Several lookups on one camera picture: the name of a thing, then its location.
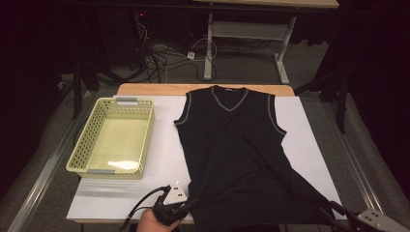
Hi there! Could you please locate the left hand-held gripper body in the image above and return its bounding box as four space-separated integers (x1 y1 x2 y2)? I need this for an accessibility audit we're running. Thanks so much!
151 181 194 227

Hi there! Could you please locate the white frame wooden desk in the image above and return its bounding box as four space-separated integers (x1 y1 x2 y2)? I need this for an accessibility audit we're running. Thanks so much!
192 0 340 85

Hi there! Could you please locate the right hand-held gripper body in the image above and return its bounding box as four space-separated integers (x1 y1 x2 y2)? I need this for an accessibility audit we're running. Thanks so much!
343 208 410 232

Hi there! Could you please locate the aluminium floor rail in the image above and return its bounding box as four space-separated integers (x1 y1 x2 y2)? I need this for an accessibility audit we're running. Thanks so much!
320 101 395 232
6 91 93 232

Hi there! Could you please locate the black knit vest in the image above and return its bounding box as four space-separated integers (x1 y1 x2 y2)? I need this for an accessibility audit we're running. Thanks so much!
173 85 337 232

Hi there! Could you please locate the person's left hand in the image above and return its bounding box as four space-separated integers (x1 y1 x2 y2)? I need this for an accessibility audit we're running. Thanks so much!
136 208 182 232

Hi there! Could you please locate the black metal stand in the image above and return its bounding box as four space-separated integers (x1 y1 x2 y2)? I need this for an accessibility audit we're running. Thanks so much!
294 69 351 134
72 47 144 121

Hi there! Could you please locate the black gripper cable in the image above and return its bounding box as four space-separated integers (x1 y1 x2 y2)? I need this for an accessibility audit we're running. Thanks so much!
119 185 172 232

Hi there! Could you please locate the yellow perforated plastic basket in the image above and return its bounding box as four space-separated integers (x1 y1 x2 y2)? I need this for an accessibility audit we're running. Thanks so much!
65 97 156 180

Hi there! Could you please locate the tangle of floor cables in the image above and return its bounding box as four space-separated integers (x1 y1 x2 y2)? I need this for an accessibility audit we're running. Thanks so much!
134 22 217 83

